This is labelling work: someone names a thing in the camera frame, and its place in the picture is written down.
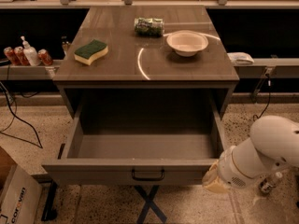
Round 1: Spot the grey top drawer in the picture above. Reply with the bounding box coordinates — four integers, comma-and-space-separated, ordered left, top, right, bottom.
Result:
43, 89, 224, 185

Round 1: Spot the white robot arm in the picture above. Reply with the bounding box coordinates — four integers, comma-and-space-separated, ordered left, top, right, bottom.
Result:
203, 116, 299, 193

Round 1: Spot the clear plastic bottle on floor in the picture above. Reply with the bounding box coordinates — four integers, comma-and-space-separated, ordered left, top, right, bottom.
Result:
259, 172, 283, 194

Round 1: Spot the blue tape cross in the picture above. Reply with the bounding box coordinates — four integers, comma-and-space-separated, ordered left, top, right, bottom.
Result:
135, 186, 167, 224

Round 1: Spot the grey side shelf right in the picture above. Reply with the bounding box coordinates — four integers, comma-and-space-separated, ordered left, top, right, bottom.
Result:
235, 58, 299, 78

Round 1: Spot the grey side shelf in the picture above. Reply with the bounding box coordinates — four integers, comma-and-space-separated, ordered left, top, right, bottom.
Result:
235, 58, 299, 78
0, 60, 62, 80

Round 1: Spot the white folded cloth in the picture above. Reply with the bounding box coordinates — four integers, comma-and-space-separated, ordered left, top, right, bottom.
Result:
228, 52, 254, 64

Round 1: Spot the white paper bowl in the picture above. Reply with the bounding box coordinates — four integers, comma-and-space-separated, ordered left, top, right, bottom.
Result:
166, 30, 208, 57

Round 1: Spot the grey wooden cabinet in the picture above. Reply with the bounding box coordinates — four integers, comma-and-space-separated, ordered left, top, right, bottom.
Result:
53, 5, 239, 114

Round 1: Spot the green chip bag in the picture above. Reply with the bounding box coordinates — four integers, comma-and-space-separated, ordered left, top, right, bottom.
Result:
134, 18, 164, 37

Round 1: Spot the green yellow sponge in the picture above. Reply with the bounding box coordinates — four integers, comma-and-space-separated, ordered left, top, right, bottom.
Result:
74, 39, 108, 65

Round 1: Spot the white cardboard box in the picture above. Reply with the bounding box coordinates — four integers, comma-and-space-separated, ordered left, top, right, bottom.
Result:
0, 147, 42, 224

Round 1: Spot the red soda can right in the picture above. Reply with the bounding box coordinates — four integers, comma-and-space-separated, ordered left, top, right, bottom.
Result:
38, 49, 53, 66

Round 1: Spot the red soda can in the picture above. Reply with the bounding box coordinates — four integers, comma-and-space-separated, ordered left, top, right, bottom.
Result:
38, 49, 53, 66
4, 47, 21, 65
14, 47, 29, 65

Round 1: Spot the white soap dispenser bottle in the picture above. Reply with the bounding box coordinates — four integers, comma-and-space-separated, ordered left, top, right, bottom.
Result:
21, 36, 41, 66

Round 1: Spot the grey side shelf left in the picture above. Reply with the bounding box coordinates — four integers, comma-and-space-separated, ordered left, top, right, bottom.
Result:
0, 60, 62, 80

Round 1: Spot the red soda can middle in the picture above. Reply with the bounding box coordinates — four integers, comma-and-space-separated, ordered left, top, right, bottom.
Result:
14, 47, 29, 65

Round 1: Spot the red soda can left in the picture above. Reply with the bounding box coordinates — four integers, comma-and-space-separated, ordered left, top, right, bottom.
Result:
4, 47, 21, 65

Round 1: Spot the black drawer handle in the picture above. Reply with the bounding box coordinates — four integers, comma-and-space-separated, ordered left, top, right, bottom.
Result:
131, 169, 164, 182

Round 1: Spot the black cable right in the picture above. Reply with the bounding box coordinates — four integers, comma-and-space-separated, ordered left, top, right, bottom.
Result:
251, 73, 273, 122

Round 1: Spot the black floor cable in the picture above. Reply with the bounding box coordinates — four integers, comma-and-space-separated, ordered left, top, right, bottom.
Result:
0, 81, 44, 149

